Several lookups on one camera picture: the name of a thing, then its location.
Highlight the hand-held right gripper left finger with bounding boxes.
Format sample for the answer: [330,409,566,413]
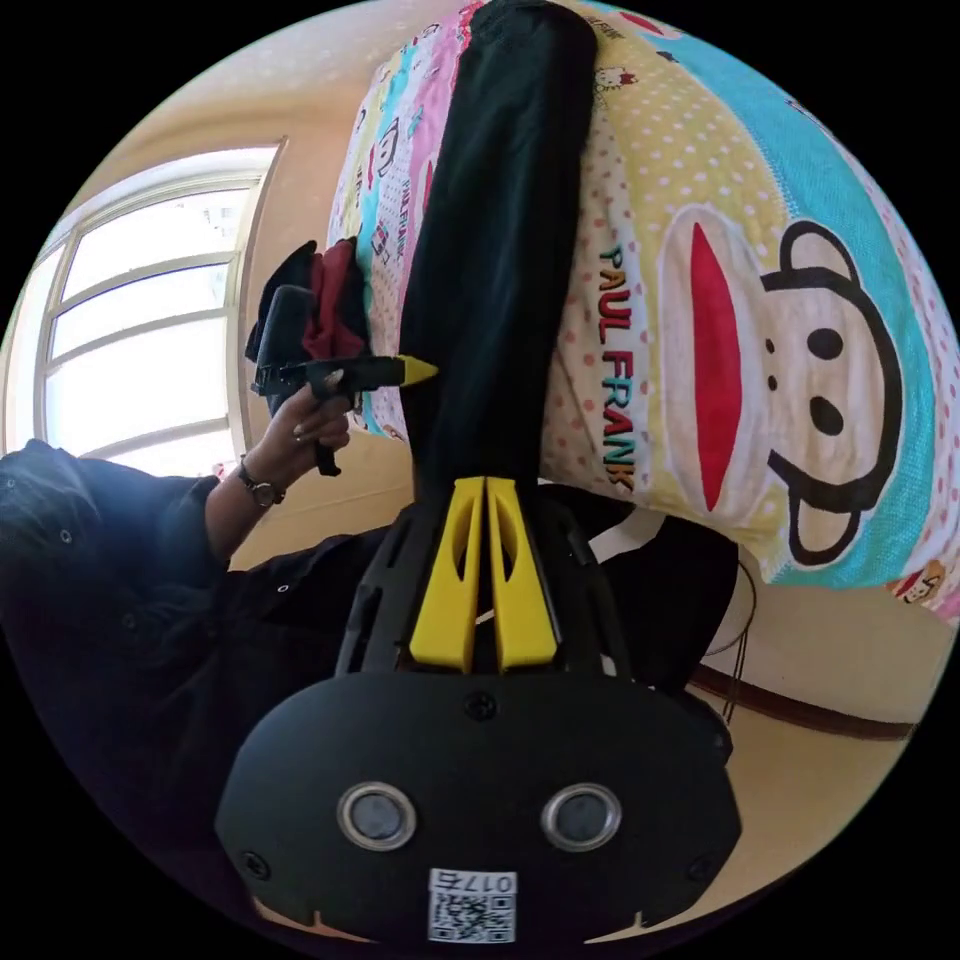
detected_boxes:
[409,476,487,673]

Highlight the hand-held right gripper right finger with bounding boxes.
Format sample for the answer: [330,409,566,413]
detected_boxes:
[486,476,561,673]

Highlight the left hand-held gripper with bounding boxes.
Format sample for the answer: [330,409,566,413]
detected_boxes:
[251,354,441,403]

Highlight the black long pants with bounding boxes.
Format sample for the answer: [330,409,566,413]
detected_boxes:
[397,0,740,691]

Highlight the person's left forearm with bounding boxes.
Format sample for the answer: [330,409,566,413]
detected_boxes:
[205,454,289,561]

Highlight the person's left hand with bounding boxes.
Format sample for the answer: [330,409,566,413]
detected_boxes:
[245,388,355,490]

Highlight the pile of clothes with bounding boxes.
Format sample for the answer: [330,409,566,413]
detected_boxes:
[247,238,374,363]

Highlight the window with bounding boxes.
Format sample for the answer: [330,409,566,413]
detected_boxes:
[0,140,291,460]

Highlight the person's body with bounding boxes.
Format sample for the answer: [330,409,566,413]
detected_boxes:
[0,438,410,960]

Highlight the bed with cartoon printed sheet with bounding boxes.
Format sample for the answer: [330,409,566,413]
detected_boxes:
[326,0,960,631]

